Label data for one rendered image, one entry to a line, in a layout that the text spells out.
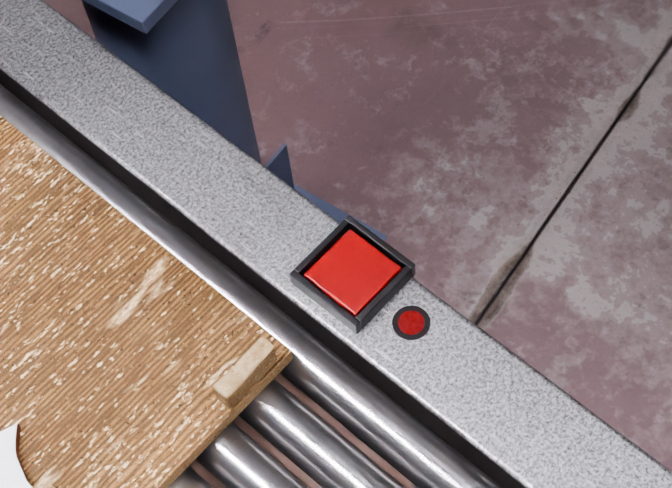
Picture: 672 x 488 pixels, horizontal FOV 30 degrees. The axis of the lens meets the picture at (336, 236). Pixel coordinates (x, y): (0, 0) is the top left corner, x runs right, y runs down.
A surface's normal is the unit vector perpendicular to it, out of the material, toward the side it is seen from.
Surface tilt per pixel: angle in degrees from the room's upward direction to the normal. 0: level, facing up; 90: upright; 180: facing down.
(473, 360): 0
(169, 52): 90
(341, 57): 0
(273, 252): 0
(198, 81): 90
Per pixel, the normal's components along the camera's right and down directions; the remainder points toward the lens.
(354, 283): -0.07, -0.50
